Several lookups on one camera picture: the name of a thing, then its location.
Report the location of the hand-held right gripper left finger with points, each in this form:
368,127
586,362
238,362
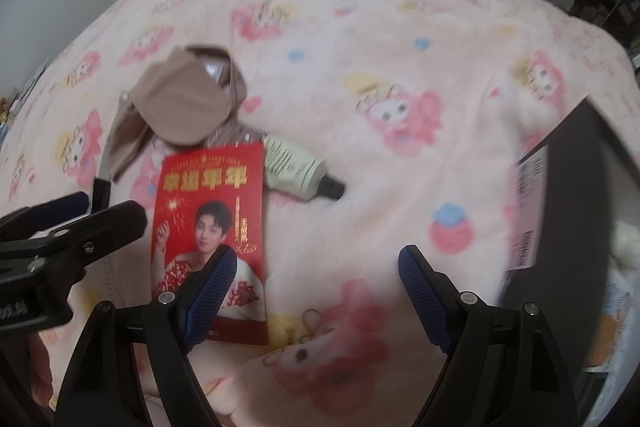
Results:
215,287

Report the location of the black box white label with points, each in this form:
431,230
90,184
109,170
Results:
575,187

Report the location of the pale green tube black cap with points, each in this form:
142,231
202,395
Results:
290,167

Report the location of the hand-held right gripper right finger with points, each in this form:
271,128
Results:
420,287

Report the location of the pink printed blanket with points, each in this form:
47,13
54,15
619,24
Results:
350,107

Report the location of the beige folded stockings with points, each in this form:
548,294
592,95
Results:
180,102

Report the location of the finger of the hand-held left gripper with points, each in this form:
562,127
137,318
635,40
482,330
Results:
110,227
70,204

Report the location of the red printed envelope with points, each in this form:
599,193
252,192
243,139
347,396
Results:
200,177

